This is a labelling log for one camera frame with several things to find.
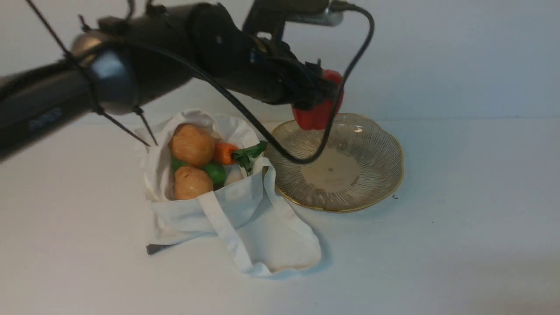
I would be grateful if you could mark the green vegetable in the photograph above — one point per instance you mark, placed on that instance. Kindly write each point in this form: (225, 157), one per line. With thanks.
(215, 171)

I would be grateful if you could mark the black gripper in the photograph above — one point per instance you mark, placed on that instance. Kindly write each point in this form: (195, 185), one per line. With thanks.
(304, 84)

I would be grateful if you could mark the brown potato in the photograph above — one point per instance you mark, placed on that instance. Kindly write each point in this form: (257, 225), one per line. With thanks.
(192, 144)
(191, 182)

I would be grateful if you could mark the white cloth bag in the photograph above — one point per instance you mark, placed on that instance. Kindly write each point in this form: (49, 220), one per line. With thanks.
(263, 234)

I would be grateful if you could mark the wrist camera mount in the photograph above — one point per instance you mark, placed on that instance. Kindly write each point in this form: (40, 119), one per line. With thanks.
(270, 16)

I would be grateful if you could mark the gold-rimmed glass plate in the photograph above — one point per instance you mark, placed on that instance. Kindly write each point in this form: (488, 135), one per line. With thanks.
(361, 165)

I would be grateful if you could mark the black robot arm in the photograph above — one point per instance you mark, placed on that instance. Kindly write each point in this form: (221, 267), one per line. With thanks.
(125, 63)

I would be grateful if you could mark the lower brown potato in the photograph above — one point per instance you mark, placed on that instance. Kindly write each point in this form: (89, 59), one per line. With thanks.
(191, 182)

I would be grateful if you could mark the orange carrot with leaves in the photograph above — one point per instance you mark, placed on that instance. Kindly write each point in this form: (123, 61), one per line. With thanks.
(227, 154)

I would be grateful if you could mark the red bell pepper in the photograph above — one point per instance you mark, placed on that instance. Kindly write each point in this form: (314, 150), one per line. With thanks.
(317, 118)

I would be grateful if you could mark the upper brown potato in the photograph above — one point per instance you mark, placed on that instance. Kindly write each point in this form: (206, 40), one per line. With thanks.
(192, 144)

